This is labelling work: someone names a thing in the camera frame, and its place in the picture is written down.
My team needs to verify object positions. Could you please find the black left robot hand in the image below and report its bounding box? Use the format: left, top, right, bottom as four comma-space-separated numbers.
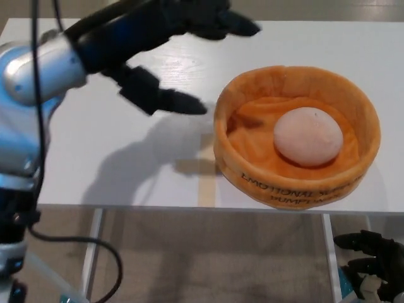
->
64, 0, 263, 117

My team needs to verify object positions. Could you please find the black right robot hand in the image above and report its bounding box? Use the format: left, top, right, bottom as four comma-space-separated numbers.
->
333, 230, 404, 303

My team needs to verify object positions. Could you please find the pink round plush toy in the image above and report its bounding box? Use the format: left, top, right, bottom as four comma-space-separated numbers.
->
273, 107, 344, 167

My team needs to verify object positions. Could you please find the orange plush round basket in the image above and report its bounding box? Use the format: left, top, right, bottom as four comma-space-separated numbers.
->
213, 64, 382, 210

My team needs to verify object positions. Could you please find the teal patterned object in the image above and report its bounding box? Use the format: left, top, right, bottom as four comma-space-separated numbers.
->
338, 264, 360, 303

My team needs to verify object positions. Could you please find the white table leg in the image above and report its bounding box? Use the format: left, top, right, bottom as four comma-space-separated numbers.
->
321, 213, 344, 303
83, 208, 105, 297
363, 214, 376, 235

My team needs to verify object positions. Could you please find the beige tape cross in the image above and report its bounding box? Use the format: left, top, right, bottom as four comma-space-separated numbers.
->
175, 132, 219, 206

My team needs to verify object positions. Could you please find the light blue metal bar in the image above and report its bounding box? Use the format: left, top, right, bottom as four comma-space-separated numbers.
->
23, 248, 88, 303

